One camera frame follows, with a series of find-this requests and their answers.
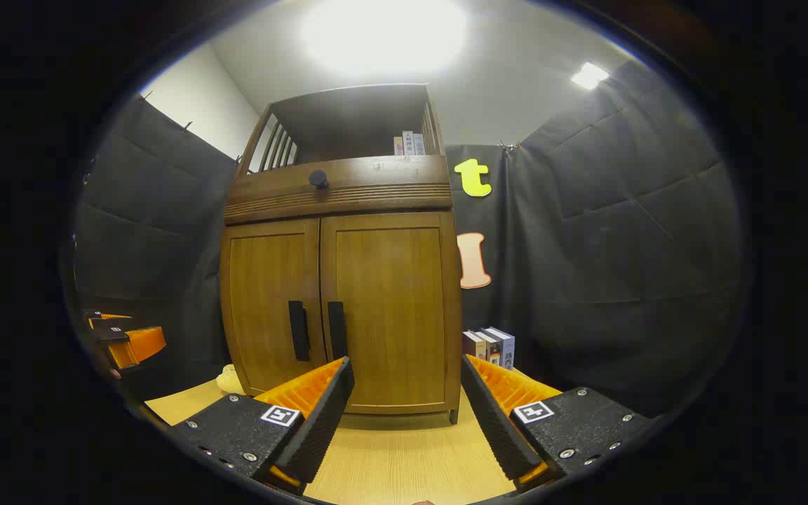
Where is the black backdrop cloth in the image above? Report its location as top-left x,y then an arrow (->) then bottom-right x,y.
71,60 -> 748,418

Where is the small ceiling light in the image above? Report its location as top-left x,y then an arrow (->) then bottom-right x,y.
572,62 -> 610,90

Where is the black door handle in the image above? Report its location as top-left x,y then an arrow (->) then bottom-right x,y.
327,302 -> 349,360
288,300 -> 311,362

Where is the large ceiling light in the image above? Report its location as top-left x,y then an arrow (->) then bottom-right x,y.
302,0 -> 468,74

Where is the pale blue book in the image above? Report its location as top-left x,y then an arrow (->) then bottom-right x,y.
485,327 -> 516,370

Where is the wooden shoe cabinet door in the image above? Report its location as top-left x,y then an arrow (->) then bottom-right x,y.
220,219 -> 324,397
320,212 -> 455,411

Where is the wooden double-door shoe cabinet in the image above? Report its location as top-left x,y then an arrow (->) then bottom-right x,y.
220,83 -> 463,424

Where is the wooden cabinet drawer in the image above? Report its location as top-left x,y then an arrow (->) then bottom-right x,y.
224,156 -> 454,225

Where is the white and orange book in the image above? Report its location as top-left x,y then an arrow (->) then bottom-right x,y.
474,330 -> 501,365

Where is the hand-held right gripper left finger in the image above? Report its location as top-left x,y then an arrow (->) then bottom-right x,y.
166,356 -> 356,495

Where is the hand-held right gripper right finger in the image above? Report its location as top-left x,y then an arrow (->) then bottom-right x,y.
460,354 -> 657,492

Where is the cream soft object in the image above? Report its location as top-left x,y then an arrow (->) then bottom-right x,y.
216,365 -> 245,395

